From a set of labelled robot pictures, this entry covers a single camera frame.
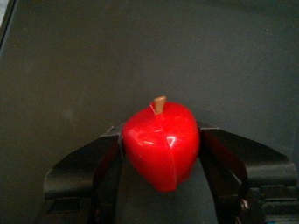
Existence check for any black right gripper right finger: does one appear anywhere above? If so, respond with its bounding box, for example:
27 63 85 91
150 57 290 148
197 120 299 224

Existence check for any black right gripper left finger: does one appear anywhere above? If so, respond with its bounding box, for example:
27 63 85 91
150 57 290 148
35 123 127 224

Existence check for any red toy apple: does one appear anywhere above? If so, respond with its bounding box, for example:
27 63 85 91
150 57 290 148
121 95 202 193

